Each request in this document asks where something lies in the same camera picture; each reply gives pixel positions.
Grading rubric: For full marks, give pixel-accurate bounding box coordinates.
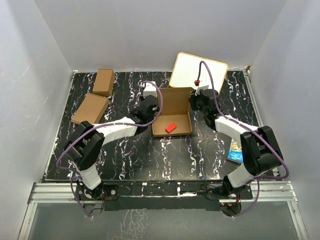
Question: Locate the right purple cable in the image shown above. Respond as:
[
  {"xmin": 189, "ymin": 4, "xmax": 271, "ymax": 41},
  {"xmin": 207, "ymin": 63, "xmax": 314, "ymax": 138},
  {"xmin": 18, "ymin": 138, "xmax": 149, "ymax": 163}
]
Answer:
[{"xmin": 196, "ymin": 60, "xmax": 291, "ymax": 218}]

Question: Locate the purple cable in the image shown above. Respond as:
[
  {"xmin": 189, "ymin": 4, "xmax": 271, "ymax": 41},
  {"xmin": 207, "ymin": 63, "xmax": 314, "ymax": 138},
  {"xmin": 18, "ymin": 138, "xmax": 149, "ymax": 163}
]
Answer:
[
  {"xmin": 196, "ymin": 60, "xmax": 291, "ymax": 218},
  {"xmin": 56, "ymin": 80, "xmax": 165, "ymax": 221}
]

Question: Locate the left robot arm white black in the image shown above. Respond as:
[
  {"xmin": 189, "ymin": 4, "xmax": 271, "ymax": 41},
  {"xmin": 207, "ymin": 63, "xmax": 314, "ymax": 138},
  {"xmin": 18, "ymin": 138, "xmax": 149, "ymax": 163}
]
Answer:
[{"xmin": 62, "ymin": 95, "xmax": 163, "ymax": 200}]

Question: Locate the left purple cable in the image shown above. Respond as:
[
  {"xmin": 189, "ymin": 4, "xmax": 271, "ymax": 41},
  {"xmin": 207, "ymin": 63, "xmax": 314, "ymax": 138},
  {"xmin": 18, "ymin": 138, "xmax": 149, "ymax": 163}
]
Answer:
[{"xmin": 56, "ymin": 80, "xmax": 165, "ymax": 221}]

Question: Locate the blue treehouse book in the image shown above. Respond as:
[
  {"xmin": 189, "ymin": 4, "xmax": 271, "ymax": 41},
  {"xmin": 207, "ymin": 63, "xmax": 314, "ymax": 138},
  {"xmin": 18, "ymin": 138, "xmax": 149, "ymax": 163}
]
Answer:
[{"xmin": 227, "ymin": 138, "xmax": 243, "ymax": 164}]

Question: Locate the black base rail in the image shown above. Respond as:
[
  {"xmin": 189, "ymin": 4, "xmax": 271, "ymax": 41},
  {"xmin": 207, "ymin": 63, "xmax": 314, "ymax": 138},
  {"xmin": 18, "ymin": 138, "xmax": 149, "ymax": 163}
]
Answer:
[{"xmin": 73, "ymin": 180, "xmax": 253, "ymax": 212}]

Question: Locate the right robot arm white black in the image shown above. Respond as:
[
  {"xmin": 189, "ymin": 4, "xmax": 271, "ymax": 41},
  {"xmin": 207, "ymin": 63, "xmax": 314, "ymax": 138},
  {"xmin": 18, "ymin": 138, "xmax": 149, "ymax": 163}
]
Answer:
[{"xmin": 189, "ymin": 89, "xmax": 283, "ymax": 199}]

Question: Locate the red rectangular block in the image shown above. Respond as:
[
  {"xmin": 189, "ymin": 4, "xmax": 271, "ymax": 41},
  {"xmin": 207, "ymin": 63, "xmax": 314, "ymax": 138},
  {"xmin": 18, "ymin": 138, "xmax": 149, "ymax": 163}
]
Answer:
[{"xmin": 165, "ymin": 123, "xmax": 177, "ymax": 134}]

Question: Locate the flat cardboard box stack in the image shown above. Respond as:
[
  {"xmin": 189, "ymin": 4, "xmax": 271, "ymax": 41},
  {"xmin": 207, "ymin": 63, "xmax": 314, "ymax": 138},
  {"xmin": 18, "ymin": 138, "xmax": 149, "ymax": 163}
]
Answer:
[{"xmin": 71, "ymin": 93, "xmax": 110, "ymax": 125}]

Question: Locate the small whiteboard with wooden frame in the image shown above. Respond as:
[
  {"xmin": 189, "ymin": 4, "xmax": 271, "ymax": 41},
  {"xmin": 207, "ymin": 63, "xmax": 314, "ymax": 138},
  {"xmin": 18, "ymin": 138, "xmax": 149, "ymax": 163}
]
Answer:
[{"xmin": 169, "ymin": 52, "xmax": 229, "ymax": 92}]

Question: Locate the folded cardboard box upright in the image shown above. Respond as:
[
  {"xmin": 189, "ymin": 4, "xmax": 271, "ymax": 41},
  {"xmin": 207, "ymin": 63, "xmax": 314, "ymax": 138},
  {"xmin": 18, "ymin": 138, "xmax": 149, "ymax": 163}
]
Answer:
[{"xmin": 92, "ymin": 69, "xmax": 115, "ymax": 97}]

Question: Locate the aluminium frame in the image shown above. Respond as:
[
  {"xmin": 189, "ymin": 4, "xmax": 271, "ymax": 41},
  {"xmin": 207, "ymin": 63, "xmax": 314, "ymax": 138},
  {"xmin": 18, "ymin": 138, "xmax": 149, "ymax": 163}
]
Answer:
[{"xmin": 18, "ymin": 182, "xmax": 308, "ymax": 240}]

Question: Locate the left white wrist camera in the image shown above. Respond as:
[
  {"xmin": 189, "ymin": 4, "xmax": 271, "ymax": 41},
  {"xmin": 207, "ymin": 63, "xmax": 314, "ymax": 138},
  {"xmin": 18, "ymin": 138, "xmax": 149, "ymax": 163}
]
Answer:
[{"xmin": 140, "ymin": 81, "xmax": 158, "ymax": 98}]

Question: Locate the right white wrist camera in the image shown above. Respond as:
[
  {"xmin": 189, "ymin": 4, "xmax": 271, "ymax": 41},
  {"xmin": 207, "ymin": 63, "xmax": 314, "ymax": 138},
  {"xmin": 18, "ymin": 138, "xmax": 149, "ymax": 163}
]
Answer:
[{"xmin": 194, "ymin": 79, "xmax": 209, "ymax": 96}]

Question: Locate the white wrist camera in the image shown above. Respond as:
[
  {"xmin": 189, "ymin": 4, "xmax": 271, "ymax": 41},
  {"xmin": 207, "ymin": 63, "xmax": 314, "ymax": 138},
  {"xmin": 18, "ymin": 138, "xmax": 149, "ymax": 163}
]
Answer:
[
  {"xmin": 194, "ymin": 79, "xmax": 209, "ymax": 96},
  {"xmin": 140, "ymin": 81, "xmax": 158, "ymax": 98}
]

